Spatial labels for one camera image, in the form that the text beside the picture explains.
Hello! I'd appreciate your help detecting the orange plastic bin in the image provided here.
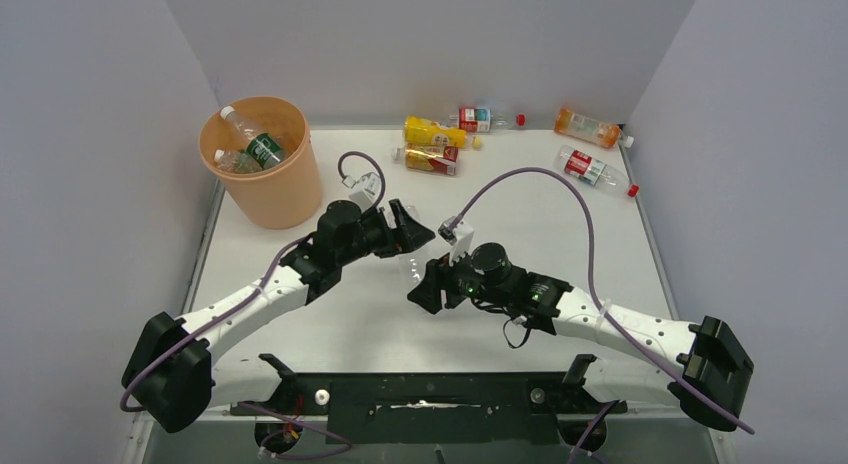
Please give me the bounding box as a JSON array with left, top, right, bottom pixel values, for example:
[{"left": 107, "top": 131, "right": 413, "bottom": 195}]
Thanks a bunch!
[{"left": 198, "top": 96, "right": 323, "bottom": 229}]

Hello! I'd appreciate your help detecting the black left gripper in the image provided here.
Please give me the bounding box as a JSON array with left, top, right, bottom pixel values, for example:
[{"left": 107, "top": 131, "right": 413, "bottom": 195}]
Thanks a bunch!
[{"left": 337, "top": 199, "right": 433, "bottom": 267}]

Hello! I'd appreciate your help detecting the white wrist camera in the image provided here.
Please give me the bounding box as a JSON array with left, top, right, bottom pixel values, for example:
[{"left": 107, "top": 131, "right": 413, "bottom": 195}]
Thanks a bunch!
[
  {"left": 342, "top": 172, "right": 383, "bottom": 212},
  {"left": 438, "top": 216, "right": 474, "bottom": 265}
]

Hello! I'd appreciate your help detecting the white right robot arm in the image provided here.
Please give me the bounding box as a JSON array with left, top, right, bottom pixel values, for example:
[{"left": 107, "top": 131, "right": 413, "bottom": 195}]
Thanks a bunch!
[{"left": 407, "top": 243, "right": 754, "bottom": 432}]

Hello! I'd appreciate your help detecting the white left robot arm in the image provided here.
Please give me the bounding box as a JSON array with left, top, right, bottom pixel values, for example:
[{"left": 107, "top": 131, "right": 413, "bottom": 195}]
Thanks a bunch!
[{"left": 119, "top": 199, "right": 436, "bottom": 433}]

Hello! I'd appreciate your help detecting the red-yellow label bottle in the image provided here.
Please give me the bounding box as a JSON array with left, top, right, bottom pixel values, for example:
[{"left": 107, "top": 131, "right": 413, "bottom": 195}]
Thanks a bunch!
[{"left": 391, "top": 145, "right": 460, "bottom": 177}]

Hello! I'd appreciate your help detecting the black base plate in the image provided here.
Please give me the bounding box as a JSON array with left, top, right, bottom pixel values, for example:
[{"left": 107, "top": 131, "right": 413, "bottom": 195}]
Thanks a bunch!
[{"left": 260, "top": 371, "right": 603, "bottom": 445}]

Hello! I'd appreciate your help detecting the green-label clear bottle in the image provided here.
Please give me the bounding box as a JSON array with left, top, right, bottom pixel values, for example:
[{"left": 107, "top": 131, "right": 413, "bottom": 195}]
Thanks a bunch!
[{"left": 213, "top": 149, "right": 263, "bottom": 174}]

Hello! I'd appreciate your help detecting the green-label upright-lying bottle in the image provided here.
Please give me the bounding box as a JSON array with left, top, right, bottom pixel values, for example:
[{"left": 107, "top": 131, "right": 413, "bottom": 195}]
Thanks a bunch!
[{"left": 219, "top": 106, "right": 287, "bottom": 170}]

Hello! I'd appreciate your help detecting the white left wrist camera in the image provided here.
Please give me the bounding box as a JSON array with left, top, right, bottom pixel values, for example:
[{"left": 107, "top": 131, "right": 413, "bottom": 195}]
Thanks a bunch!
[{"left": 342, "top": 172, "right": 383, "bottom": 212}]

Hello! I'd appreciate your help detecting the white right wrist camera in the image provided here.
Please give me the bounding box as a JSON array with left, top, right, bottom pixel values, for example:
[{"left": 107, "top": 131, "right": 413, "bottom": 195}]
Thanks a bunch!
[{"left": 438, "top": 216, "right": 474, "bottom": 265}]

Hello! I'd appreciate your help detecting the yellow-label bottle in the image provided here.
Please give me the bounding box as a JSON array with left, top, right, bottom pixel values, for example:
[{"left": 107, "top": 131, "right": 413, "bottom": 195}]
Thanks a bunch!
[{"left": 403, "top": 115, "right": 482, "bottom": 150}]

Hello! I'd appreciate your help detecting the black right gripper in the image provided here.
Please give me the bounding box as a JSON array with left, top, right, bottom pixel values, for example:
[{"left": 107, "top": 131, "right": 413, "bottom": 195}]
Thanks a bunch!
[{"left": 411, "top": 243, "right": 509, "bottom": 314}]

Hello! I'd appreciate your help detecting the red-label bottle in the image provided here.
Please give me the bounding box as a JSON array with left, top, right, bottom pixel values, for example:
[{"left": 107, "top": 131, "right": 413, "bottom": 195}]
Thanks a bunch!
[{"left": 554, "top": 145, "right": 640, "bottom": 198}]

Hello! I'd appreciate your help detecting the orange drink bottle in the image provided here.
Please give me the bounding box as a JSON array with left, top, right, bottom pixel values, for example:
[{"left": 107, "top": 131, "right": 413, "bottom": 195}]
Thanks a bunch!
[{"left": 553, "top": 108, "right": 634, "bottom": 149}]

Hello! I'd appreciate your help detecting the red-blue label bottle red cap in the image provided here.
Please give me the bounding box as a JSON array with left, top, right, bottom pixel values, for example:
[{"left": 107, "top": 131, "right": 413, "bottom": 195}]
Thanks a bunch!
[{"left": 447, "top": 107, "right": 526, "bottom": 134}]

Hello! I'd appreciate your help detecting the large clear unlabelled bottle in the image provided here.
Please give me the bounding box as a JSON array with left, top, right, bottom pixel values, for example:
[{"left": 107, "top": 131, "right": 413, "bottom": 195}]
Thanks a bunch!
[{"left": 397, "top": 244, "right": 431, "bottom": 296}]

